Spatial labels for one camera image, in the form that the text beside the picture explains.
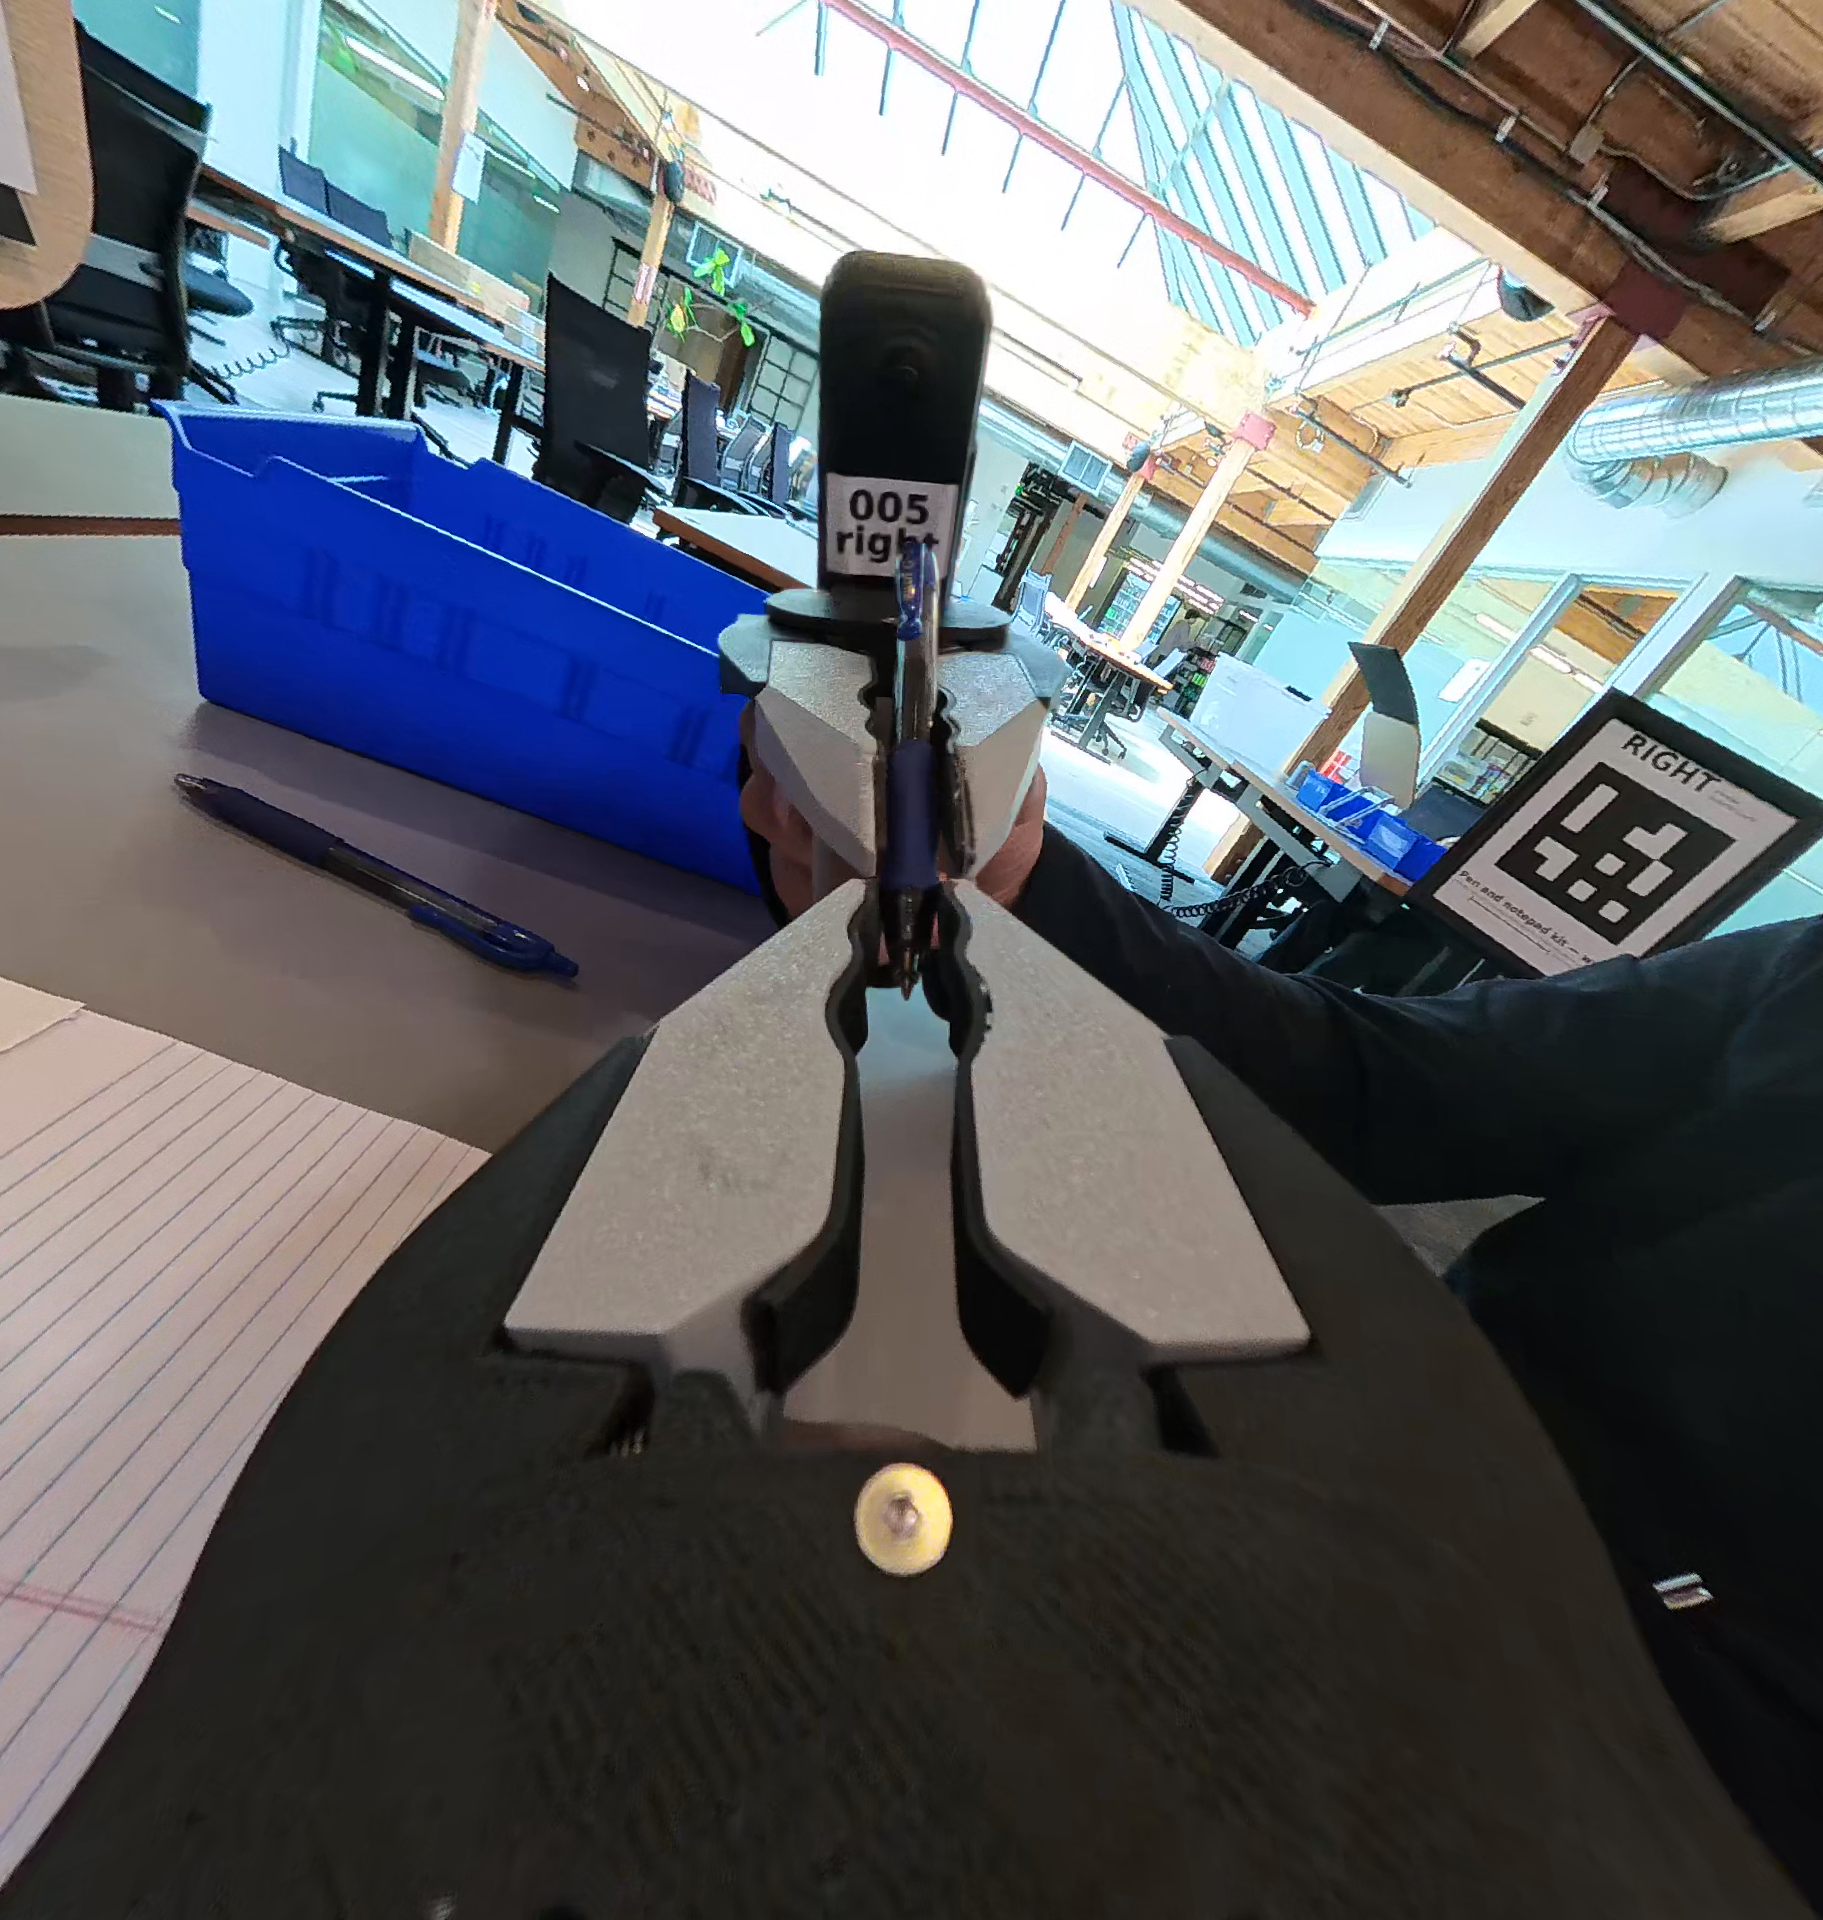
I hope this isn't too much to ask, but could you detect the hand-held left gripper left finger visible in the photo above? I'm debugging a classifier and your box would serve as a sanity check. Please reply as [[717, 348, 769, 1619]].
[[504, 878, 871, 1388]]

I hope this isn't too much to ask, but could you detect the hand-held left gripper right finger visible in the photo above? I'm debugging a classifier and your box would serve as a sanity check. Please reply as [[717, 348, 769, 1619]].
[[927, 883, 1310, 1403]]

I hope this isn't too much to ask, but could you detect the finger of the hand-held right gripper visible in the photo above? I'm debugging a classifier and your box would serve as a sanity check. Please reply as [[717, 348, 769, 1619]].
[[746, 642, 892, 889], [927, 643, 1047, 889]]

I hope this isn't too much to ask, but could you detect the blue retractable pen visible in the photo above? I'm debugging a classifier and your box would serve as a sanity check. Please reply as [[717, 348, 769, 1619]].
[[881, 540, 948, 995], [173, 768, 583, 987]]

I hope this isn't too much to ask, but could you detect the white lined legal pad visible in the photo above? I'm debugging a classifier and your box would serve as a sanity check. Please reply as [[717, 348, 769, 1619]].
[[0, 973, 495, 1920]]

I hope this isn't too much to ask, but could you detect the person's right forearm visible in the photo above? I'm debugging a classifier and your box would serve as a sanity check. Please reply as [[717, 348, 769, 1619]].
[[1007, 821, 1823, 1208]]

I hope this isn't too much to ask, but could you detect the wooden office desk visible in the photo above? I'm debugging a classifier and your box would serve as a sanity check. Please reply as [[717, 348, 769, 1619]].
[[1151, 705, 1423, 913], [188, 164, 555, 460], [655, 504, 819, 592]]

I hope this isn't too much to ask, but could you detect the person's right hand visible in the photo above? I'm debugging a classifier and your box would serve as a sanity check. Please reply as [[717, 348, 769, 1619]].
[[739, 742, 1055, 915]]

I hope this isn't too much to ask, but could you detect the green hanging decoration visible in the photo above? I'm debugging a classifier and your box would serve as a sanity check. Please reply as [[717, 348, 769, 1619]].
[[664, 250, 755, 348]]

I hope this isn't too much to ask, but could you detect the red steel beam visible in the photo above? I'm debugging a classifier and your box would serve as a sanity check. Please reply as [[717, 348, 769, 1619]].
[[817, 0, 1314, 324]]

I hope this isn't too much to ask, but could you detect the black office chair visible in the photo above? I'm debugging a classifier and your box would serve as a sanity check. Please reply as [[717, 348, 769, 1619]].
[[34, 32, 259, 409], [531, 277, 658, 520]]

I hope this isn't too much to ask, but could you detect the blue plastic bin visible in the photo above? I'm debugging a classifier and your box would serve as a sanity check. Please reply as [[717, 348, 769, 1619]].
[[156, 396, 774, 897]]

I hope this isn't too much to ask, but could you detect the white cardboard box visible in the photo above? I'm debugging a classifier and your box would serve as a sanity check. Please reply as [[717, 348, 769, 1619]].
[[1346, 642, 1457, 812]]

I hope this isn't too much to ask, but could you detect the small blue storage bin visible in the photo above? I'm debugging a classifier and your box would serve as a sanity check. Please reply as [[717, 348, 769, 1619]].
[[1289, 766, 1455, 883]]

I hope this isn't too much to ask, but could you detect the black framed marker sign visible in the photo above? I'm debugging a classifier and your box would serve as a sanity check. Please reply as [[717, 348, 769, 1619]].
[[1410, 688, 1823, 981]]

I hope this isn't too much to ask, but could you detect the person's dark jacket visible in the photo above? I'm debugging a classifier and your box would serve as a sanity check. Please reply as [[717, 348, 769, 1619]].
[[1446, 1188, 1823, 1920]]

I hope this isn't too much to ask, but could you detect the wooden support post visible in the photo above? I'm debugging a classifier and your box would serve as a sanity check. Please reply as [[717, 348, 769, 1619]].
[[1203, 305, 1646, 889], [430, 0, 504, 253]]

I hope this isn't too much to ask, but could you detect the silver ventilation duct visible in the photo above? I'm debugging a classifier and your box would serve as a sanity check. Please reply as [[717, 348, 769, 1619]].
[[1564, 351, 1823, 514]]

